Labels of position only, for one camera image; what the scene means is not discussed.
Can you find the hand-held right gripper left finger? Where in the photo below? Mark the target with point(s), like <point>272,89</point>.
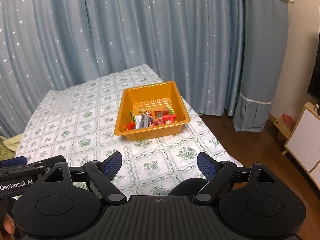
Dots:
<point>113,165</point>

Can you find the white wooden cabinet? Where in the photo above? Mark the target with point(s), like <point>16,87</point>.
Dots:
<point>305,140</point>

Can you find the green chevron cushion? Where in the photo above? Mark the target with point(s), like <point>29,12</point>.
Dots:
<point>6,151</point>

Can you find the blue starry curtain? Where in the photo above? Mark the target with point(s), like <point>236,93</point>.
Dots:
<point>112,30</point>

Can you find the small wooden box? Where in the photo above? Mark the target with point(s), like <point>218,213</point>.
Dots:
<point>281,128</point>

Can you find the orange plastic tray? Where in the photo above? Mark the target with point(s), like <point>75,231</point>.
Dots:
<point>150,92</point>

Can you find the pale yellow cloth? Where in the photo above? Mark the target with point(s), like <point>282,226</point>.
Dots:
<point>12,141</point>

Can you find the red plastic bag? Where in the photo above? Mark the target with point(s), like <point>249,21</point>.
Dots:
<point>288,120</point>

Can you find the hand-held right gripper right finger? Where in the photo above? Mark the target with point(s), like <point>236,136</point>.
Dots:
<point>207,166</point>

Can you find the black television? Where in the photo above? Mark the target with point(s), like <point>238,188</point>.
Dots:
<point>315,67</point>

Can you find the grey transparent snack packet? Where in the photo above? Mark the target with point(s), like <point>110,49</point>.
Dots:
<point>145,120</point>

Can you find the white snack packet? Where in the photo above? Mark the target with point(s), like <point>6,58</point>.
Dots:
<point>138,122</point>

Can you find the green candy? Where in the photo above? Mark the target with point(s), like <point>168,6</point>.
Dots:
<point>131,115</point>

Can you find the floral tablecloth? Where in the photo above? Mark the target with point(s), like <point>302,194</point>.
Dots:
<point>75,135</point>

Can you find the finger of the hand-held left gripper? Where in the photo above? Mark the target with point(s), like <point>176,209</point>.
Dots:
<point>13,161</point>
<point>47,160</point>

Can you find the person's left hand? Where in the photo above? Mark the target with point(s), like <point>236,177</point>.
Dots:
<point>9,225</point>

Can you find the blue lace-trimmed curtain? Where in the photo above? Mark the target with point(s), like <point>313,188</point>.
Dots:
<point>262,67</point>

